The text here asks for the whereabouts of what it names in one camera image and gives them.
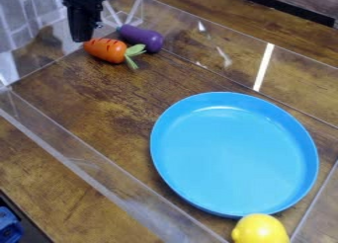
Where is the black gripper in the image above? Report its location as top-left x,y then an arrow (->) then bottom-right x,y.
63,0 -> 106,42

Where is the orange toy carrot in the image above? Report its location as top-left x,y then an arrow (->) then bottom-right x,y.
83,38 -> 146,69

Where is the purple toy eggplant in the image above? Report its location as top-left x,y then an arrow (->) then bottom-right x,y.
118,24 -> 165,53

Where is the blue round tray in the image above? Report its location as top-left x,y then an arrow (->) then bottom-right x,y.
151,92 -> 320,217

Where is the blue object at corner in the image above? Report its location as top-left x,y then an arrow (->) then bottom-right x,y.
0,206 -> 24,243

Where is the yellow toy lemon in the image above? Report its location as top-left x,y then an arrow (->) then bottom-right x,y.
231,213 -> 290,243

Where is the clear acrylic enclosure wall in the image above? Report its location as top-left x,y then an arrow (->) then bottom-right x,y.
0,0 -> 338,243

